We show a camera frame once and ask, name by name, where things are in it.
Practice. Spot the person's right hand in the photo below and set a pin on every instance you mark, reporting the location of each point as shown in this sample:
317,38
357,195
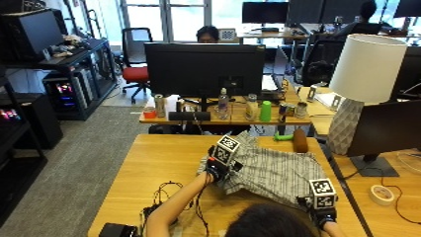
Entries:
324,214

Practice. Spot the person's left hand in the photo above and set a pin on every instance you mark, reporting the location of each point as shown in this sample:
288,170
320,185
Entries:
216,168

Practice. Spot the grey striped shirt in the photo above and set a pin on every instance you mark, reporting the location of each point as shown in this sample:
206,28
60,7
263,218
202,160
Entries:
272,171

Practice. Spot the right glove marker cube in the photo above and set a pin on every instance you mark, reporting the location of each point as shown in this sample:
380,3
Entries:
323,194

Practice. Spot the glove marker cube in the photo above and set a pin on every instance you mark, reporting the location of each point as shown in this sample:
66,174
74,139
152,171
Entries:
227,149
323,194

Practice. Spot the left glove marker cube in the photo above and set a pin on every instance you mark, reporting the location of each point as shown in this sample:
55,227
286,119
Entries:
227,149

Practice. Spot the the person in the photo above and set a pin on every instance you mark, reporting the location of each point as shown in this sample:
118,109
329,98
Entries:
270,221

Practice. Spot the roll of white tape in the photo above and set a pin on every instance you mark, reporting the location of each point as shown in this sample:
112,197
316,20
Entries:
381,195

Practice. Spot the black speaker bar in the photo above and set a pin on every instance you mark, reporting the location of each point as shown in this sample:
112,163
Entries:
190,116

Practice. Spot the clear water bottle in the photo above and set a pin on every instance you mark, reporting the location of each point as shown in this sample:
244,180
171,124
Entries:
223,103

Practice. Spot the green plastic cup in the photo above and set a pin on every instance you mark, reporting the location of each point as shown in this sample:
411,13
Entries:
266,111

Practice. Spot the brown cylinder roller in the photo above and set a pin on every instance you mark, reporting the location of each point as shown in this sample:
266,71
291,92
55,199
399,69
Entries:
300,140

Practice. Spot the red small container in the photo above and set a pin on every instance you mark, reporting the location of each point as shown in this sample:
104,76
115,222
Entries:
150,113

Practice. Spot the colourful drink can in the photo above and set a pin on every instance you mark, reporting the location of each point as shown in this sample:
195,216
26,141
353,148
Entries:
284,112

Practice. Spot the silver tall can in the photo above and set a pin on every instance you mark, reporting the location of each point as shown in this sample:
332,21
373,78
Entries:
159,105

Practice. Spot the glass jar with lid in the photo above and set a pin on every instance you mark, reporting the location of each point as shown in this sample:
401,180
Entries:
302,110

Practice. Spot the black monitor on stand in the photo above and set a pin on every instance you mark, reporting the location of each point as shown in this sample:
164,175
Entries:
385,131

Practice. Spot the black box device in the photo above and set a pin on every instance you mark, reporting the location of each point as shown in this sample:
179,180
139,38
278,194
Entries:
119,230

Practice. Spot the large black monitor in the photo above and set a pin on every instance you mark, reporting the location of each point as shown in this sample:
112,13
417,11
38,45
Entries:
204,70

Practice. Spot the red office chair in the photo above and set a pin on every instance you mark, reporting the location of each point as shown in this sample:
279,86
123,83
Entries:
136,62

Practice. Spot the white table lamp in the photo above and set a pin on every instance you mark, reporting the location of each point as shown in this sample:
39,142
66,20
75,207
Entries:
361,85

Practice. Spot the black office chair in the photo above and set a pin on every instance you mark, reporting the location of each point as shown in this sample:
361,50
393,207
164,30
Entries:
323,62

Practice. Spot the marker board sheet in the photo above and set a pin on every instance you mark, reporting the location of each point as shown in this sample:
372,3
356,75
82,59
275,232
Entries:
227,34

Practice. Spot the computer tower with lights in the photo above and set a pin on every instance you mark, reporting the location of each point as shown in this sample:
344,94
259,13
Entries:
66,94

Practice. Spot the black cabinet box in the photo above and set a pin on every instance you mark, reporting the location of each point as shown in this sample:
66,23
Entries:
38,120

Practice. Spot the black shelf rack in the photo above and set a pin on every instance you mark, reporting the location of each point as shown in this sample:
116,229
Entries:
66,65

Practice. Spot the black distant monitor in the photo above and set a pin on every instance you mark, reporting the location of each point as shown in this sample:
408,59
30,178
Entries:
264,13

